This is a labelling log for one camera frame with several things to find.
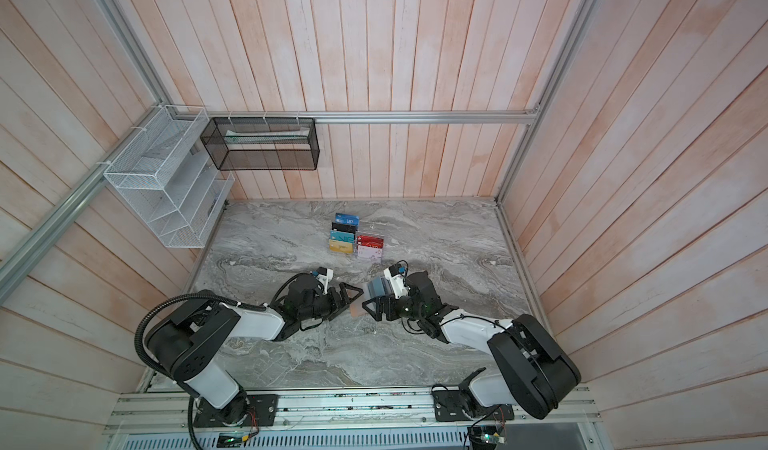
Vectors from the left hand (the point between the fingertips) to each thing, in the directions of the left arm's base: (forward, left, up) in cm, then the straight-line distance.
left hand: (357, 303), depth 87 cm
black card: (+26, +5, +4) cm, 27 cm away
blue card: (+29, +6, +5) cm, 30 cm away
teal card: (+6, -6, -2) cm, 9 cm away
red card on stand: (+23, -2, +1) cm, 23 cm away
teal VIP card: (+24, +6, +2) cm, 25 cm away
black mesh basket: (+51, +35, +21) cm, 65 cm away
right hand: (0, -5, +2) cm, 5 cm away
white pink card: (+20, -3, -2) cm, 20 cm away
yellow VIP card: (+22, +7, -2) cm, 23 cm away
